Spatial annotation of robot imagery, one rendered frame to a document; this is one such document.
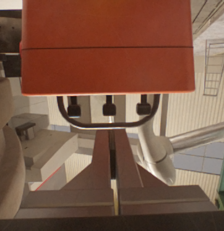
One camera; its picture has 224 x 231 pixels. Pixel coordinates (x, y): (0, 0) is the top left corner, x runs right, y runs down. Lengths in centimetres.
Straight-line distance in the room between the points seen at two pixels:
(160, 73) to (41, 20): 13
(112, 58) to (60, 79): 6
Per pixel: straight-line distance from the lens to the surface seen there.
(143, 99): 26
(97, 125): 32
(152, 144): 69
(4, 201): 124
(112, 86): 17
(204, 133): 100
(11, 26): 133
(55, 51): 18
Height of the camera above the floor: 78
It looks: 16 degrees up
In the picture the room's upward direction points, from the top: 179 degrees clockwise
